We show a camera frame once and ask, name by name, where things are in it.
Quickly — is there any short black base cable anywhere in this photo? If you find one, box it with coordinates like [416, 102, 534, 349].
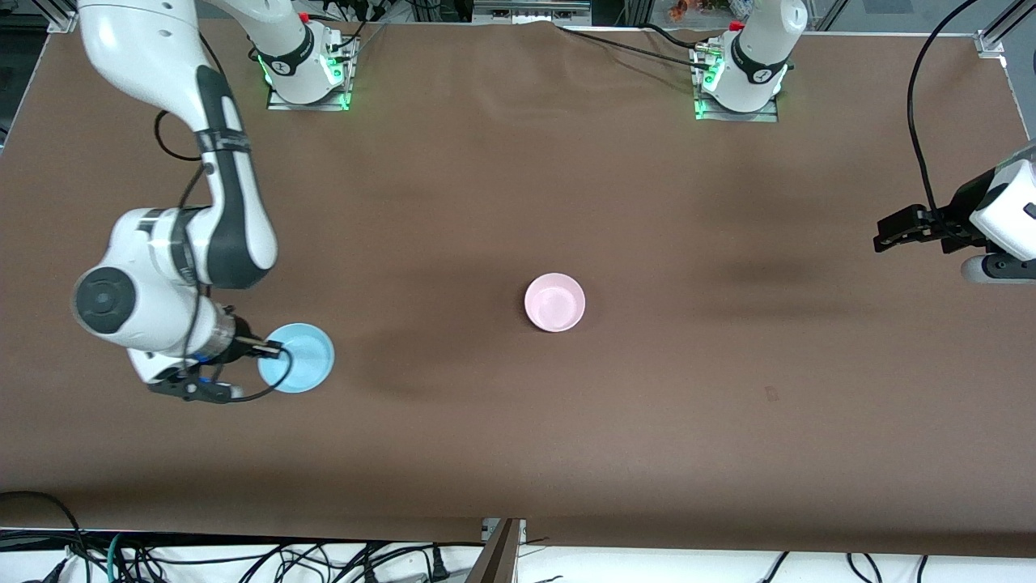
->
[643, 23, 707, 51]

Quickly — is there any pink bowl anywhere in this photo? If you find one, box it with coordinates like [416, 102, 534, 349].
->
[524, 273, 586, 333]

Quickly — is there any slanted aluminium profile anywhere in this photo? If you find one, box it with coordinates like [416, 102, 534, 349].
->
[465, 518, 523, 583]

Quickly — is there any small aluminium bracket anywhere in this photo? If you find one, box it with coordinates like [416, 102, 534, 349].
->
[482, 518, 527, 545]

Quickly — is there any long black base cable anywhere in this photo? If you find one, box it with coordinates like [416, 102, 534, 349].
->
[557, 27, 713, 67]

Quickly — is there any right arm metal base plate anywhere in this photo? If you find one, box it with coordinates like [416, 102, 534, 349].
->
[267, 36, 350, 112]

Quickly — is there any blue bowl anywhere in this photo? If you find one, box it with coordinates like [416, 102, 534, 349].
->
[257, 323, 335, 394]

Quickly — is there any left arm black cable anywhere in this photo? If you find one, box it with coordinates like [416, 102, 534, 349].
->
[907, 0, 980, 232]

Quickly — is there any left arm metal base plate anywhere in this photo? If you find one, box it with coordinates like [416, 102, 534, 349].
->
[694, 45, 779, 122]

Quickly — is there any aluminium frame profile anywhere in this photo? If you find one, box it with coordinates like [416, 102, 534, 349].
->
[983, 0, 1036, 47]

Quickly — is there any black looped floor cable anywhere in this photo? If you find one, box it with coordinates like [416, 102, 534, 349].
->
[0, 490, 90, 583]

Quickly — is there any grey metal device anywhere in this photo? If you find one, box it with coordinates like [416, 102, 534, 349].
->
[473, 0, 592, 25]

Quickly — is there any brown table cover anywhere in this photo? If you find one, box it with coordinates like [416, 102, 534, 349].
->
[0, 15, 1036, 560]

